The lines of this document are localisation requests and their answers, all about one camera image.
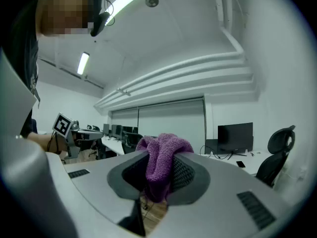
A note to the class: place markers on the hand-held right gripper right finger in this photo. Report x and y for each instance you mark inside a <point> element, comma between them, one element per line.
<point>223,195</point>

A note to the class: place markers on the black head-mounted camera rig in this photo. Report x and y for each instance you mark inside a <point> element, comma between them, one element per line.
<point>100,23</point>

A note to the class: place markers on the black mesh office chair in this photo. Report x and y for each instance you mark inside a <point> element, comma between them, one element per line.
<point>275,155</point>

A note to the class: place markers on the person's left forearm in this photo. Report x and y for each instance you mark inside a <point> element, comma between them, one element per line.
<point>42,142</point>

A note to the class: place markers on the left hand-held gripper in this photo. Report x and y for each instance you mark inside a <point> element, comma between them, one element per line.
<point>62,125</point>

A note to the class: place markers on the black t-shirt with emblem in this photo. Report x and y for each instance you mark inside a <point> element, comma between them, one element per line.
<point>27,66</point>

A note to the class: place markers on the short ceiling light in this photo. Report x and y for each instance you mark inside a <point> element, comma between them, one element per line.
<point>83,63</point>

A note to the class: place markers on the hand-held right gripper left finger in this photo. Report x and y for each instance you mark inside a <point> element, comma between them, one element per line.
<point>99,182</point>

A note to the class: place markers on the round ceiling fixture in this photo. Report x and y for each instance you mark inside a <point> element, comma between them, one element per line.
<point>151,1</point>

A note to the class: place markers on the white ceiling pipes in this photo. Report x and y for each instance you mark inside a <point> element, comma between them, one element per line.
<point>198,71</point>

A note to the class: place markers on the black smartphone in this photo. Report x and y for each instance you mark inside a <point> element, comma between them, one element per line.
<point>240,164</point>

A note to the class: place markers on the black flat device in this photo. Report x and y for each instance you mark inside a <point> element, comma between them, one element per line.
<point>211,145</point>

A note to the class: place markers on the black monitor with stand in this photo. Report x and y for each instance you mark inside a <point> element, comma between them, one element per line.
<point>235,137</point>

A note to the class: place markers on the purple cloth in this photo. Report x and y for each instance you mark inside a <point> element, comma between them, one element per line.
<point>161,162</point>

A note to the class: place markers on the grey window blinds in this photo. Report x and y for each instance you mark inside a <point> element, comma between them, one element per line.
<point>161,120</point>

